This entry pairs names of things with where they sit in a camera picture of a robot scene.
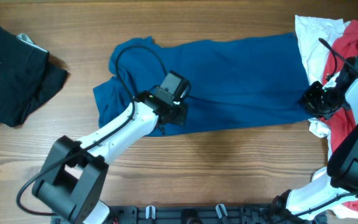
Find blue polo shirt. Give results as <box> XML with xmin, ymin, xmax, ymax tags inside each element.
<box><xmin>93</xmin><ymin>33</ymin><xmax>310</xmax><ymax>135</ymax></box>

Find black shorts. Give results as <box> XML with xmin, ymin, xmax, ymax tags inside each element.
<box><xmin>0</xmin><ymin>26</ymin><xmax>67</xmax><ymax>127</ymax></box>

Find light grey garment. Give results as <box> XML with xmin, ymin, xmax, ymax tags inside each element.
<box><xmin>16</xmin><ymin>33</ymin><xmax>47</xmax><ymax>52</ymax></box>

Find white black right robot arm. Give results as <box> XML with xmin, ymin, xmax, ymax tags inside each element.
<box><xmin>267</xmin><ymin>57</ymin><xmax>358</xmax><ymax>223</ymax></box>

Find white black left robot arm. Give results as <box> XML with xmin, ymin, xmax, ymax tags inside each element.
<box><xmin>32</xmin><ymin>71</ymin><xmax>191</xmax><ymax>223</ymax></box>

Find white t-shirt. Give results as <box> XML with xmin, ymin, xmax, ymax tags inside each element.
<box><xmin>294</xmin><ymin>14</ymin><xmax>358</xmax><ymax>139</ymax></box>

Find red printed t-shirt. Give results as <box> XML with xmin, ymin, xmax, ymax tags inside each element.
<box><xmin>324</xmin><ymin>21</ymin><xmax>358</xmax><ymax>212</ymax></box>

